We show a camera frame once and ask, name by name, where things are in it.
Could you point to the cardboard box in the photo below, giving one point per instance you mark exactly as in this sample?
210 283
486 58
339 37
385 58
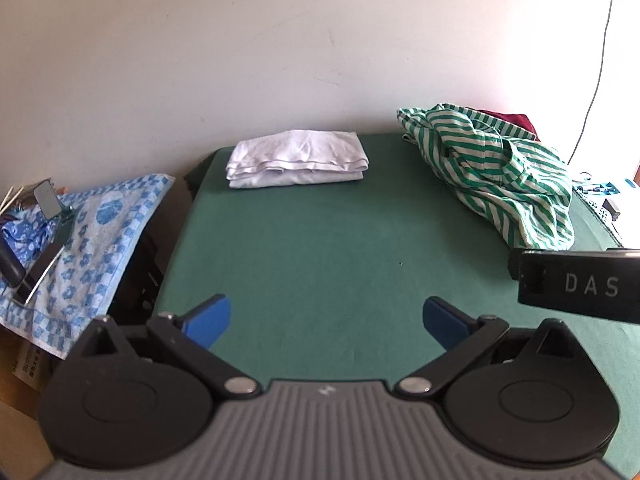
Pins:
22 370

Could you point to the green white striped shirt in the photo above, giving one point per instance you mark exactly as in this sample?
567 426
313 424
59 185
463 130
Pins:
490 170

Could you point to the white power strip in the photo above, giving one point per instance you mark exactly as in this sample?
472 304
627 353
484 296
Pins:
600 200

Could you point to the dark red sweater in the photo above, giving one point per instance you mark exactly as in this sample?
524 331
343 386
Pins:
515 121

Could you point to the white folded shirt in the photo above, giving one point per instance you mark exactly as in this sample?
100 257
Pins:
295 157

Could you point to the blue patterned cloth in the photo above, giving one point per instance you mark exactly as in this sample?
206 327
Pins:
25 232

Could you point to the green table cloth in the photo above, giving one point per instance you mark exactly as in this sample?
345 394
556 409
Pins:
330 250

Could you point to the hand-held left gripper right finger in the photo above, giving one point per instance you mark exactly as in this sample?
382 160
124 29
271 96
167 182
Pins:
442 320

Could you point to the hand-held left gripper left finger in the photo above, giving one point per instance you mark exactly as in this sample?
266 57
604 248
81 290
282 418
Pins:
210 317

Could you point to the wooden sticks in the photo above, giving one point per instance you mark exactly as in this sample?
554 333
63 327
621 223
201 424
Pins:
12 196

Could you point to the black cylinder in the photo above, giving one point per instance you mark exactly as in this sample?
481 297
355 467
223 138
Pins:
10 265

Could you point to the blue floral towel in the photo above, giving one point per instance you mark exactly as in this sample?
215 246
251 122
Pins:
95 240

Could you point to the small mirror on stand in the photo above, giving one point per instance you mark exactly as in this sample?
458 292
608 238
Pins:
46 199

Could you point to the dark flat phone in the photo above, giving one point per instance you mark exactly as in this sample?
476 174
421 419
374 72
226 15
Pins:
37 272

